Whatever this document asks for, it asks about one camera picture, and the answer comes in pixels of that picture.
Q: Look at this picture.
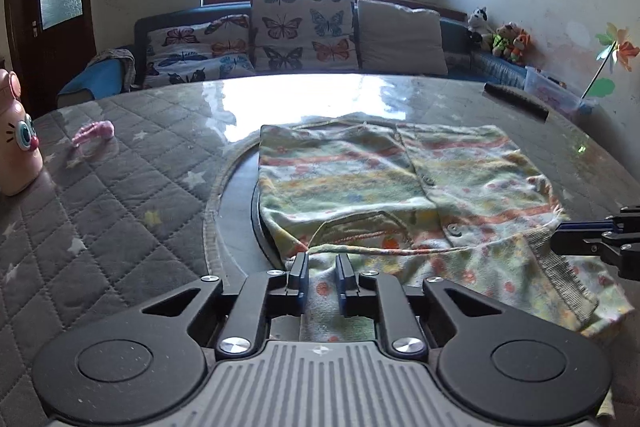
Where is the dark blue sofa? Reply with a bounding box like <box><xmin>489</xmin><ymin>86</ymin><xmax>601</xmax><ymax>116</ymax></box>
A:
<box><xmin>57</xmin><ymin>2</ymin><xmax>596</xmax><ymax>108</ymax></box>

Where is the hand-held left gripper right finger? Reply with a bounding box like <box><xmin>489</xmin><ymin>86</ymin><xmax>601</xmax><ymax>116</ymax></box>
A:
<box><xmin>336</xmin><ymin>253</ymin><xmax>507</xmax><ymax>355</ymax></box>

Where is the pink curly toy piece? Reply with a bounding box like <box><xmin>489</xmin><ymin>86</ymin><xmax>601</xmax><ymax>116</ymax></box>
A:
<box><xmin>71</xmin><ymin>120</ymin><xmax>115</xmax><ymax>148</ymax></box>

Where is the bear plush toy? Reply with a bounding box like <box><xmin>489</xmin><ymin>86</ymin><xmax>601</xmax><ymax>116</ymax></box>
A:
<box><xmin>491</xmin><ymin>22</ymin><xmax>518</xmax><ymax>60</ymax></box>

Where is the cow plush toy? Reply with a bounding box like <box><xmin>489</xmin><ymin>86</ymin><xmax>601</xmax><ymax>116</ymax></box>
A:
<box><xmin>466</xmin><ymin>6</ymin><xmax>493</xmax><ymax>50</ymax></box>

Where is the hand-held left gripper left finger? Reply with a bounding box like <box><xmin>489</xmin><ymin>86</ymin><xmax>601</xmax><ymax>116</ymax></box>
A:
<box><xmin>135</xmin><ymin>252</ymin><xmax>310</xmax><ymax>355</ymax></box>

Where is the floral striped baby garment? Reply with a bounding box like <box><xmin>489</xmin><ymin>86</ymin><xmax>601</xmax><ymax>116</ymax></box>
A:
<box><xmin>257</xmin><ymin>112</ymin><xmax>633</xmax><ymax>343</ymax></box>

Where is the clear plastic storage box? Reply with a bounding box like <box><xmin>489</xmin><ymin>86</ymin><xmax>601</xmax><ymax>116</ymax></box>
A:
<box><xmin>524</xmin><ymin>67</ymin><xmax>598</xmax><ymax>115</ymax></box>

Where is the square butterfly print pillow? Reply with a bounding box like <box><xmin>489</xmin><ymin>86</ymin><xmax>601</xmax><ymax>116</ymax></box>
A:
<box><xmin>250</xmin><ymin>0</ymin><xmax>361</xmax><ymax>72</ymax></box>

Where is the orange plush toy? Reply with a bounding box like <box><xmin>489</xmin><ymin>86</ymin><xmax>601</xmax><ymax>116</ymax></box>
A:
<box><xmin>510</xmin><ymin>29</ymin><xmax>532</xmax><ymax>65</ymax></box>

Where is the long butterfly print pillow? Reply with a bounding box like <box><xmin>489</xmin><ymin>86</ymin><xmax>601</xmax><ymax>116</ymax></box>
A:
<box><xmin>145</xmin><ymin>14</ymin><xmax>256</xmax><ymax>90</ymax></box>

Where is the grey knit blanket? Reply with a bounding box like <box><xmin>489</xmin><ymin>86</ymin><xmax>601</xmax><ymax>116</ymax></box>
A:
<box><xmin>85</xmin><ymin>48</ymin><xmax>138</xmax><ymax>88</ymax></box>

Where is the blue cushion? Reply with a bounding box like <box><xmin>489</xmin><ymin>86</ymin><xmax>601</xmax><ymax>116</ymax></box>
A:
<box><xmin>57</xmin><ymin>57</ymin><xmax>133</xmax><ymax>108</ymax></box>

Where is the pink cat-shaped toy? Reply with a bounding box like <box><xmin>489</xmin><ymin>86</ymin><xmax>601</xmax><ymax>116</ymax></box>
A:
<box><xmin>0</xmin><ymin>68</ymin><xmax>43</xmax><ymax>196</ymax></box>

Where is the black remote control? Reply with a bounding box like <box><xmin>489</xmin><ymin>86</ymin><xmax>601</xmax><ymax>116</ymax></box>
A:
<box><xmin>484</xmin><ymin>82</ymin><xmax>550</xmax><ymax>122</ymax></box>

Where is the round black induction cooker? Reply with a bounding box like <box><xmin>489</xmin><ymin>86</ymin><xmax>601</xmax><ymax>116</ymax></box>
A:
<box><xmin>212</xmin><ymin>142</ymin><xmax>301</xmax><ymax>273</ymax></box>

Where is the colourful pinwheel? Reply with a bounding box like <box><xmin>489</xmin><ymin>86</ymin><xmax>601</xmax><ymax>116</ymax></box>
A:
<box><xmin>580</xmin><ymin>23</ymin><xmax>640</xmax><ymax>100</ymax></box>

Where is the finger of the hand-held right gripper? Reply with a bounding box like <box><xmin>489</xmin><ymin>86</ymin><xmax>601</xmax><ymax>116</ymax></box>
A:
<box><xmin>556</xmin><ymin>204</ymin><xmax>640</xmax><ymax>233</ymax></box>
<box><xmin>549</xmin><ymin>232</ymin><xmax>640</xmax><ymax>282</ymax></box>

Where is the beige pillow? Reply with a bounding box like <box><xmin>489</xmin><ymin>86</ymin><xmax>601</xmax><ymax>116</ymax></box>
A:
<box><xmin>356</xmin><ymin>0</ymin><xmax>449</xmax><ymax>76</ymax></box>

